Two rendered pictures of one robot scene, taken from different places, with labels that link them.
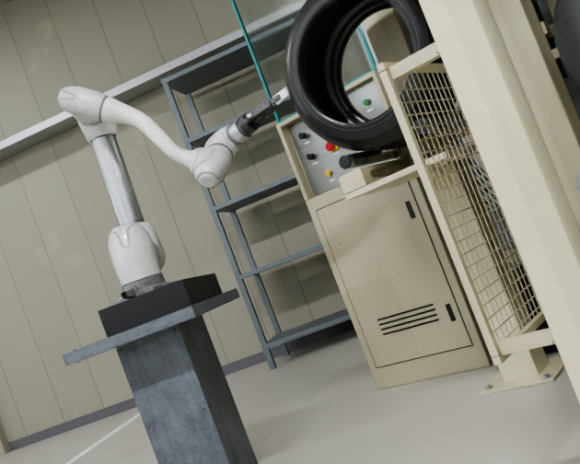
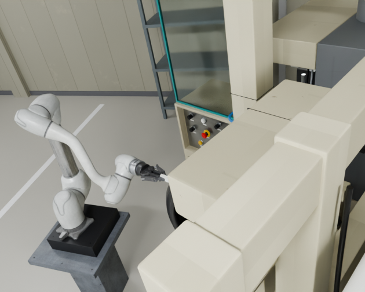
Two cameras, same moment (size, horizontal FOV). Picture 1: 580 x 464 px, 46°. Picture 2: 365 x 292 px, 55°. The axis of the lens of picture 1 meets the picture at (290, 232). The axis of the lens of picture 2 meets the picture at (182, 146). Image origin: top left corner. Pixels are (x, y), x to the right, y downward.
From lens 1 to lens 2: 2.10 m
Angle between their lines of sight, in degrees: 40
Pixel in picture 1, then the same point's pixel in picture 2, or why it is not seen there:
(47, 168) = not seen: outside the picture
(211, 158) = (115, 192)
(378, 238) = not seen: hidden behind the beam
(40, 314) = (42, 33)
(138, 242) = (69, 212)
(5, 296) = (19, 17)
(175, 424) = (86, 283)
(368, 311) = not seen: hidden behind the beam
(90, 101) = (37, 131)
